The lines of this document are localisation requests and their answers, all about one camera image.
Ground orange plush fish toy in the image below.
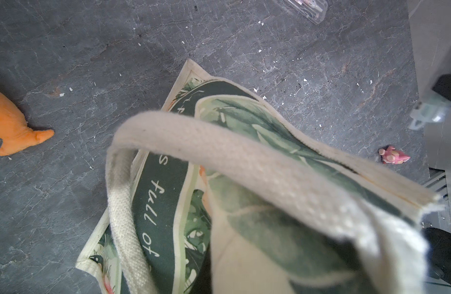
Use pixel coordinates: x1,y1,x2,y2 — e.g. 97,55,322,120
0,92,55,157

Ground small pink toy figure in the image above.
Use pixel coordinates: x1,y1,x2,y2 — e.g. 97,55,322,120
378,146,411,165

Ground cream canvas tote bag leaves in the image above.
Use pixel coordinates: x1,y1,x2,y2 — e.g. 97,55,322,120
76,60,439,294

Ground clear case pink compass set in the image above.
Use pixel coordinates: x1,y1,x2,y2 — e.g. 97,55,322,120
276,0,328,25

